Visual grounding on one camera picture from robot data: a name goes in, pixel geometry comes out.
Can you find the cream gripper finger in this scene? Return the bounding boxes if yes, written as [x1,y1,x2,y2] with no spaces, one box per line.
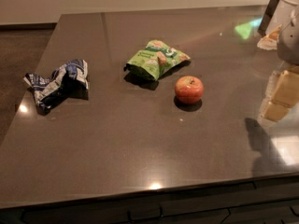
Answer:
[262,67,299,122]
[257,25,281,50]

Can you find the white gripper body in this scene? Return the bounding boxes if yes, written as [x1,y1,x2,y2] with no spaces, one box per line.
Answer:
[278,7,299,65]

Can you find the red apple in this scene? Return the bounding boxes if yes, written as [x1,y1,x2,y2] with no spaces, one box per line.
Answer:
[175,76,204,105]

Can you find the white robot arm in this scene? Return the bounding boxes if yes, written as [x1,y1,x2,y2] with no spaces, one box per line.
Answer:
[257,0,299,123]

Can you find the dark cabinet drawers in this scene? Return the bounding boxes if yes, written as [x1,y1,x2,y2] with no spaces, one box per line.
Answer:
[0,175,299,224]

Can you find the green snack bag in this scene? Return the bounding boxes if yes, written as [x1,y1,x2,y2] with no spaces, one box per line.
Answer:
[124,40,191,81]

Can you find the blue white crumpled bag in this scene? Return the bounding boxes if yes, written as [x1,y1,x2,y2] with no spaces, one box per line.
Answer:
[23,59,89,112]

